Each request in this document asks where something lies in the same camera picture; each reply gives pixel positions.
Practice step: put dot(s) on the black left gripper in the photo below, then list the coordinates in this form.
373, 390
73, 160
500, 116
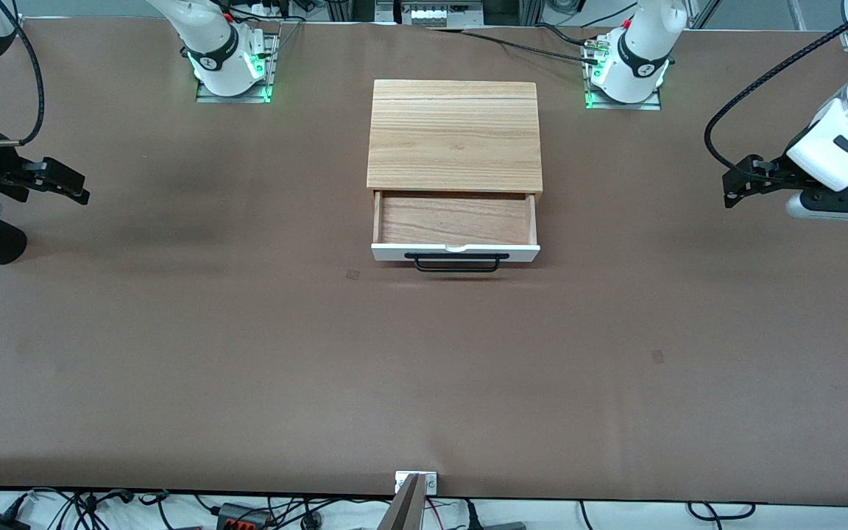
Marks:
774, 174

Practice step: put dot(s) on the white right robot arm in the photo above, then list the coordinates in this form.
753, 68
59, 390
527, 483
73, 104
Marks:
210, 44

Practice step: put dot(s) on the brown camera mount post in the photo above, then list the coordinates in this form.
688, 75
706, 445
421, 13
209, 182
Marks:
403, 515

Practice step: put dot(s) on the black box with orange connectors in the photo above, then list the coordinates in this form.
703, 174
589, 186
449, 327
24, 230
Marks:
240, 519

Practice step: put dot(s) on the aluminium frame profile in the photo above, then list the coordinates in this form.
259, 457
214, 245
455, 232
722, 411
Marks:
704, 13
531, 11

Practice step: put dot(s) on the grey power strip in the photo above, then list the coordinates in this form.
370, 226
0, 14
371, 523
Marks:
431, 13

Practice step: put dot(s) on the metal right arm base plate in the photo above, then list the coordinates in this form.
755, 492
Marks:
207, 98

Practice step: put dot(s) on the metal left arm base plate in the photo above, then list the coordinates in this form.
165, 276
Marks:
652, 106

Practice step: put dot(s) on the small metal edge bracket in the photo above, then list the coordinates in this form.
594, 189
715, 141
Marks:
431, 483

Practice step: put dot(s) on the light wooden drawer cabinet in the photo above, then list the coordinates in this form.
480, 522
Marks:
453, 132

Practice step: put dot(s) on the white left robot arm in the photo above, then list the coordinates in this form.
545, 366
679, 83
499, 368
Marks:
637, 51

